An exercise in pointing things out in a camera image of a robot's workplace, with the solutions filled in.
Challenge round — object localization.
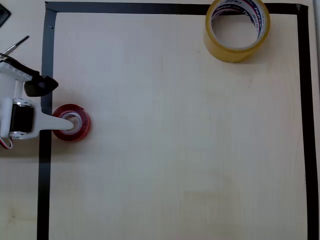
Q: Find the small red tape roll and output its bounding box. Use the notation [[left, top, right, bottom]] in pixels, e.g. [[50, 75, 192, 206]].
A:
[[51, 103, 92, 143]]

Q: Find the large yellow tape roll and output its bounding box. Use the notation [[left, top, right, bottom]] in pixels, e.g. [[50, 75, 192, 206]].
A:
[[203, 0, 271, 64]]

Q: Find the thin metal screwdriver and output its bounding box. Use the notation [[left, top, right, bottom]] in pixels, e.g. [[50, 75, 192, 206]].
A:
[[0, 35, 30, 60]]

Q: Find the black flat device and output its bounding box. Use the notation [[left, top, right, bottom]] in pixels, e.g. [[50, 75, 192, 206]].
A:
[[0, 4, 12, 28]]

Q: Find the red white gripper servo cable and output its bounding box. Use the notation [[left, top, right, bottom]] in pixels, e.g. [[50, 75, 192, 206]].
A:
[[0, 136, 14, 151]]

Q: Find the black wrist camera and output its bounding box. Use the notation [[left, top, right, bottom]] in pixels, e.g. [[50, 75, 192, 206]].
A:
[[23, 74, 60, 98]]

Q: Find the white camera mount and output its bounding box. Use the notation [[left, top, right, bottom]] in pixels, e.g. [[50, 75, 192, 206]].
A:
[[0, 59, 34, 101]]

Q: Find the black camera cable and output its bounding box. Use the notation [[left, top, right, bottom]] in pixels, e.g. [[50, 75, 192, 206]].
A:
[[0, 52, 40, 77]]

